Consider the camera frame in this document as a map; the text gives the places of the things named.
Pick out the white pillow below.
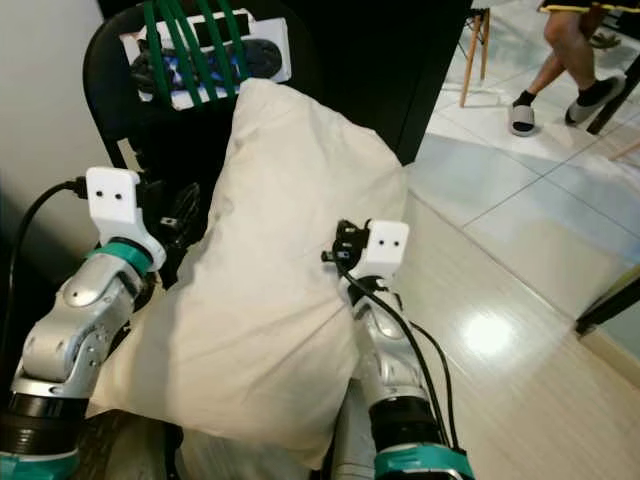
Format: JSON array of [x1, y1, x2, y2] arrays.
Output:
[[87, 78, 409, 469]]

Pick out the black chair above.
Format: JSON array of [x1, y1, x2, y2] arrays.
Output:
[[80, 0, 297, 293]]

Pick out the white box with black insert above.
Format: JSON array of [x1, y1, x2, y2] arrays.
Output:
[[120, 10, 293, 110]]

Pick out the dark cabinet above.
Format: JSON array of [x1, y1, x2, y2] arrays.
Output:
[[290, 0, 473, 167]]

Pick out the grey right robot leg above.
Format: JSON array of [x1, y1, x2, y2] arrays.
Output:
[[328, 378, 379, 480]]

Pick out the grey slipper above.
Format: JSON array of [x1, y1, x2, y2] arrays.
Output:
[[508, 100, 540, 138], [565, 75, 627, 127]]

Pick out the wooden stool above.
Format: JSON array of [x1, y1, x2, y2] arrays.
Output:
[[460, 8, 493, 109]]

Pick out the black furniture leg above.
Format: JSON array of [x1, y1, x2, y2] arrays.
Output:
[[575, 266, 640, 337]]

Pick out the seated person legs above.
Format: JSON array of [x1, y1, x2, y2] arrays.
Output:
[[510, 0, 640, 109]]

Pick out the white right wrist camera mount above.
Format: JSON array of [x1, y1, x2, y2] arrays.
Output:
[[355, 220, 411, 291]]

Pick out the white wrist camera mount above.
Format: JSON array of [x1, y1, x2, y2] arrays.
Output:
[[85, 166, 167, 271], [355, 220, 411, 291]]

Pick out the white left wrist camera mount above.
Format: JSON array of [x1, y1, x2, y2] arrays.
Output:
[[85, 166, 167, 271]]

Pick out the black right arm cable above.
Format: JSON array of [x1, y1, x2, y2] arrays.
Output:
[[322, 255, 459, 449]]

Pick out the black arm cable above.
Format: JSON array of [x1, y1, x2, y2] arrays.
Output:
[[3, 177, 88, 381], [322, 255, 459, 449]]

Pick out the green braided cord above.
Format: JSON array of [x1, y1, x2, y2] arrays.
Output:
[[163, 0, 206, 105], [218, 0, 251, 81], [143, 0, 176, 106], [193, 0, 231, 99]]

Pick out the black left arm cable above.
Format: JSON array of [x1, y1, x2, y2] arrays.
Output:
[[3, 177, 88, 381]]

